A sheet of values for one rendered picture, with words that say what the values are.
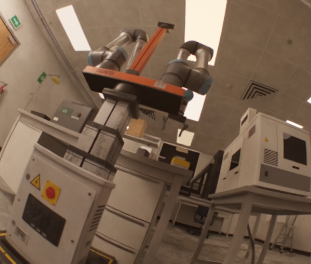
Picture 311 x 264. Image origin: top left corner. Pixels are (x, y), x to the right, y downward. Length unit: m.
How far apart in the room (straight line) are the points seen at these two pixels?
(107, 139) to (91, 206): 0.27
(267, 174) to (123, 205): 0.88
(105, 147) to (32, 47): 3.84
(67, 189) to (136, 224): 0.54
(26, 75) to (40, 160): 3.70
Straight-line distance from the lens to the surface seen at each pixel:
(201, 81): 0.81
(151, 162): 0.86
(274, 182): 1.06
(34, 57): 4.24
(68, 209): 0.46
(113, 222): 0.94
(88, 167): 0.56
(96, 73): 0.79
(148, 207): 0.88
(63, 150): 1.68
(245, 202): 0.98
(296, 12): 2.34
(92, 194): 0.42
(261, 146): 1.07
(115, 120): 0.63
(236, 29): 2.28
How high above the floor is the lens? 0.71
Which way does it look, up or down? 23 degrees up
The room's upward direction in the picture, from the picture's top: 21 degrees clockwise
